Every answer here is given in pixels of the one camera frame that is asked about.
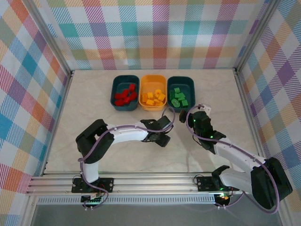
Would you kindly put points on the large green studded lego brick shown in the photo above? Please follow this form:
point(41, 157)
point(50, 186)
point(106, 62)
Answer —
point(175, 102)

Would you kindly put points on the yellow lego brick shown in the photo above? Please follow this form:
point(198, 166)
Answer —
point(149, 94)
point(149, 102)
point(158, 101)
point(158, 91)

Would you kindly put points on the small red lego brick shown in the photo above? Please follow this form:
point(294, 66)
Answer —
point(125, 92)

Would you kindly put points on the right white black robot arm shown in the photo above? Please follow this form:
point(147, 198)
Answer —
point(235, 155)

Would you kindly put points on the dark teal plastic container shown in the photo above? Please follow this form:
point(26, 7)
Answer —
point(185, 83)
point(120, 82)

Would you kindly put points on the orange-yellow plastic container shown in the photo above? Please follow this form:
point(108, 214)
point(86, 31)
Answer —
point(150, 82)

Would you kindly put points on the controller circuit board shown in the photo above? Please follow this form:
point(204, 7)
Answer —
point(92, 200)
point(223, 197)

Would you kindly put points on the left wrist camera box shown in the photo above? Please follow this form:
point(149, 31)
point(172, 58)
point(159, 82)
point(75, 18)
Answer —
point(163, 122)

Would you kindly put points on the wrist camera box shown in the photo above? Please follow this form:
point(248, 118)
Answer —
point(204, 108)
point(163, 122)

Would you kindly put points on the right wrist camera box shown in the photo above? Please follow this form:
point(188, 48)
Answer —
point(204, 108)

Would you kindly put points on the aluminium mounting rail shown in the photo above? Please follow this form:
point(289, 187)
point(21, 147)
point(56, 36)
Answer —
point(152, 183)

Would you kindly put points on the aluminium floor side rail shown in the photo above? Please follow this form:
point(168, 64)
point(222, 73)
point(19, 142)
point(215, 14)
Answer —
point(62, 103)
point(247, 108)

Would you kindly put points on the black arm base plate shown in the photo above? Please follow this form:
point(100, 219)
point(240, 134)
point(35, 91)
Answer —
point(205, 183)
point(105, 184)

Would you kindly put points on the aluminium frame post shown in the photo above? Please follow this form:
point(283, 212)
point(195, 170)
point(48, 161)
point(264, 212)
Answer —
point(287, 219)
point(47, 37)
point(29, 209)
point(256, 35)

